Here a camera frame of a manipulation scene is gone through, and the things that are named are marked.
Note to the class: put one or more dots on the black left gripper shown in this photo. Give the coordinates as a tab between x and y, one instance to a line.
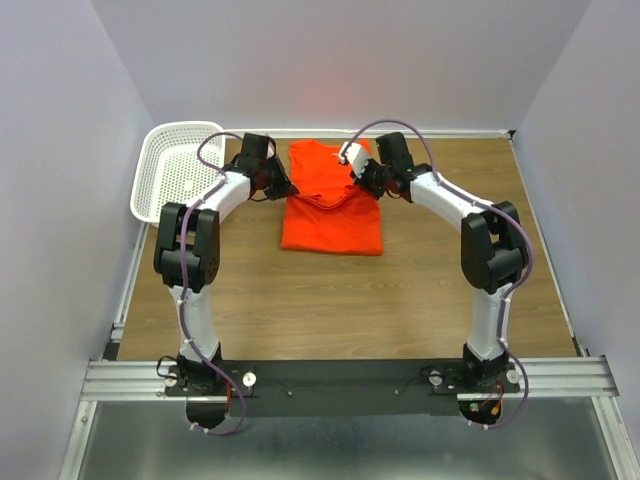
285	187

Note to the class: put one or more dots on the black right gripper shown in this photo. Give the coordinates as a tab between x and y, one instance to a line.
361	181

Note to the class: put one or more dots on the orange t shirt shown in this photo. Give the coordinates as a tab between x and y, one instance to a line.
329	214

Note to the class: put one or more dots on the white perforated plastic basket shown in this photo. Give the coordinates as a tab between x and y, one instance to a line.
175	166

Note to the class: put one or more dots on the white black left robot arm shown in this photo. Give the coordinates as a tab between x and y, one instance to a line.
187	250

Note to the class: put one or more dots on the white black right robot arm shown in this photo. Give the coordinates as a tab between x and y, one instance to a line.
494	248

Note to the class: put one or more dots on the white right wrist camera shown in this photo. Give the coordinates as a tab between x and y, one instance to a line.
355	156

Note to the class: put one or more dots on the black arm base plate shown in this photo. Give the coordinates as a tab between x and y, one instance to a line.
272	404

